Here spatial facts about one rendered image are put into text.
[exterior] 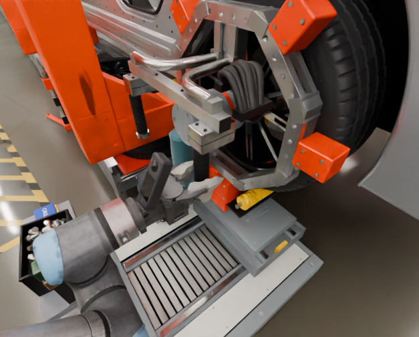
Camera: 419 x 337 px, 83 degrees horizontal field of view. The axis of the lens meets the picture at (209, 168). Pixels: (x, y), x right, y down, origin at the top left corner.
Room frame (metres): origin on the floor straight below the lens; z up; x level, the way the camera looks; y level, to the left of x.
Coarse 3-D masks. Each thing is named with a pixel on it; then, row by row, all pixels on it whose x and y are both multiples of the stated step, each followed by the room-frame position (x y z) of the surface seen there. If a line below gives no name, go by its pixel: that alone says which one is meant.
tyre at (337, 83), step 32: (256, 0) 0.71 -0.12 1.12; (352, 0) 0.67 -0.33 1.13; (352, 32) 0.58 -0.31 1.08; (384, 32) 0.65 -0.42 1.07; (320, 64) 0.54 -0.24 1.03; (352, 64) 0.52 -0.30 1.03; (384, 64) 0.60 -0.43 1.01; (320, 96) 0.52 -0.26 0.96; (352, 96) 0.49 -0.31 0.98; (384, 96) 0.58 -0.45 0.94; (320, 128) 0.50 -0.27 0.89; (352, 128) 0.49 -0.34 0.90
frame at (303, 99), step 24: (216, 0) 0.75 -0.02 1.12; (192, 24) 0.78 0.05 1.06; (240, 24) 0.63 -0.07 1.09; (264, 24) 0.57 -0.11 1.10; (192, 48) 0.86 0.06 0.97; (264, 48) 0.56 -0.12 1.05; (288, 72) 0.51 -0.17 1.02; (288, 96) 0.49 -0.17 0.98; (312, 96) 0.49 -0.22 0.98; (288, 120) 0.48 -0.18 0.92; (312, 120) 0.48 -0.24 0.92; (288, 144) 0.47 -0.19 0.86; (216, 168) 0.69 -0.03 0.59; (240, 168) 0.65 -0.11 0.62; (288, 168) 0.46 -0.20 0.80
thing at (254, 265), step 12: (204, 216) 0.79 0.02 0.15; (216, 228) 0.71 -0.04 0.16; (300, 228) 0.72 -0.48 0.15; (228, 240) 0.63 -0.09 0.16; (276, 240) 0.65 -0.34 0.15; (288, 240) 0.65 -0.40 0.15; (240, 252) 0.57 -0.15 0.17; (264, 252) 0.56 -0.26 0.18; (276, 252) 0.57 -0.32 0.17; (252, 264) 0.52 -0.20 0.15; (264, 264) 0.51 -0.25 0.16
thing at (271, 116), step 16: (208, 48) 0.89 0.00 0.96; (208, 80) 0.93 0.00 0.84; (272, 96) 0.65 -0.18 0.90; (272, 112) 0.65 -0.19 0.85; (240, 128) 0.89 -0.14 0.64; (256, 128) 0.91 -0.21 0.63; (240, 144) 0.80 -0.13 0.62; (256, 144) 0.81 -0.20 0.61; (272, 144) 0.63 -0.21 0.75; (240, 160) 0.71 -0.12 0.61; (256, 160) 0.69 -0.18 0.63; (272, 160) 0.67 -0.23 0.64
